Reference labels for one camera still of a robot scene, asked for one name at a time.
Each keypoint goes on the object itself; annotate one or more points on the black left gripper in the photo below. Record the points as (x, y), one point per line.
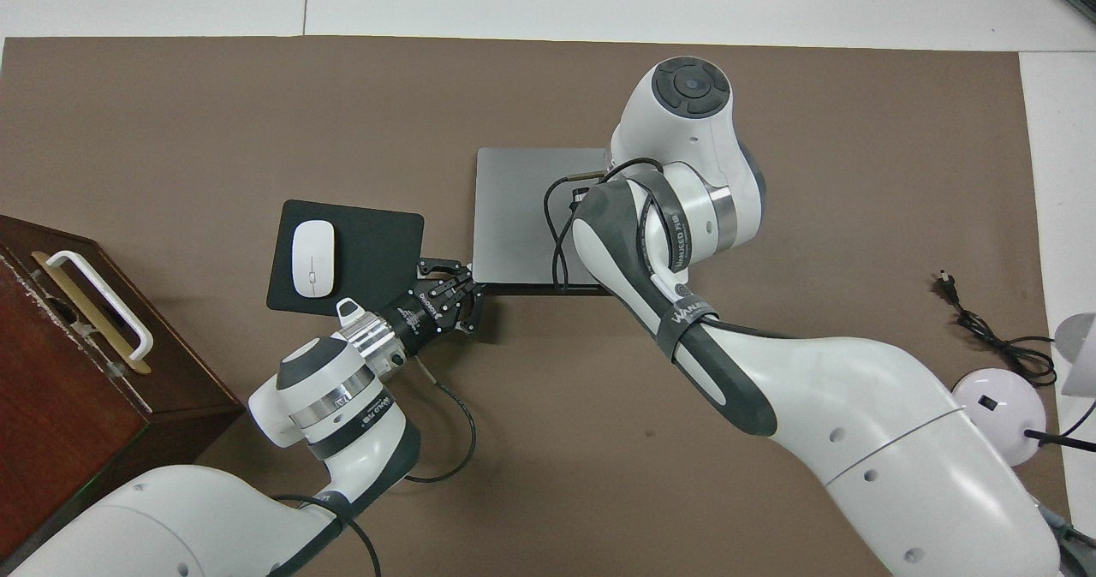
(419, 316)

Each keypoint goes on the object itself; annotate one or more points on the grey laptop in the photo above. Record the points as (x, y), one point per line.
(514, 217)

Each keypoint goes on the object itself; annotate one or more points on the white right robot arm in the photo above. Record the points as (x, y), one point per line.
(856, 406)

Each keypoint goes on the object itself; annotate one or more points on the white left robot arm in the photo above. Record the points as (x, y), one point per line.
(171, 517)

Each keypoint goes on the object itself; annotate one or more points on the black mouse pad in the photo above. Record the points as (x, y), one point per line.
(377, 252)

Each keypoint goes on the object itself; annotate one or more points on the white computer mouse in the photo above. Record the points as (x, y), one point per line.
(312, 256)

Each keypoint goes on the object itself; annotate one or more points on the brown table mat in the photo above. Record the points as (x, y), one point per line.
(171, 132)

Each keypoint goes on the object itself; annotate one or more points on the dark wooden box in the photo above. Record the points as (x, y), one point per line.
(68, 423)

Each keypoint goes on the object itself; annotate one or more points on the white desk lamp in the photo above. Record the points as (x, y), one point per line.
(1002, 397)

